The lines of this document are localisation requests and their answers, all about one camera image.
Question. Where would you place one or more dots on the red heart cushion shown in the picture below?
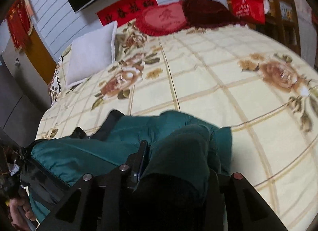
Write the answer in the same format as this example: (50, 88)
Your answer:
(162, 19)

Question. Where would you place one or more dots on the floral cream bed sheet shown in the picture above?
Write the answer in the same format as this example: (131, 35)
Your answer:
(231, 77)

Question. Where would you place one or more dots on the floral pillow under white pillow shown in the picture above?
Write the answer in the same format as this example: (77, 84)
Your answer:
(58, 82)

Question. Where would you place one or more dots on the red hanging knot decoration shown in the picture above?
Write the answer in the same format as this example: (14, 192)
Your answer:
(19, 23)

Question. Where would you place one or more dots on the grey wardrobe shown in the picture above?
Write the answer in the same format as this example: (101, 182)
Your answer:
(24, 98)

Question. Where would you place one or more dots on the white square pillow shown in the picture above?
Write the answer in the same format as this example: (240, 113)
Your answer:
(91, 53)

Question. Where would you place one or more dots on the red calligraphy banner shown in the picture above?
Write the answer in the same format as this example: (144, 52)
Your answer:
(123, 11)

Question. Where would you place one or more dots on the dark green puffer jacket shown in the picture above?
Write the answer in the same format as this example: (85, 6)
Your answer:
(189, 149)

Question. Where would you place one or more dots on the person left hand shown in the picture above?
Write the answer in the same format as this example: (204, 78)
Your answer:
(20, 210)

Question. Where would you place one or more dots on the red shopping bag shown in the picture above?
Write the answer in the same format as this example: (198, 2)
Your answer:
(250, 11)

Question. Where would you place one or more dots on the wooden shelf rack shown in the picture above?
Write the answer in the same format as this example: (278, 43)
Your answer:
(281, 23)

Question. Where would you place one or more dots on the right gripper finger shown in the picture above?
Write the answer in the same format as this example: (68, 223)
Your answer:
(139, 161)

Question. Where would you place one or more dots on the dark red velvet cushion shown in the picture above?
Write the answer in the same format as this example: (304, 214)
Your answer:
(208, 14)

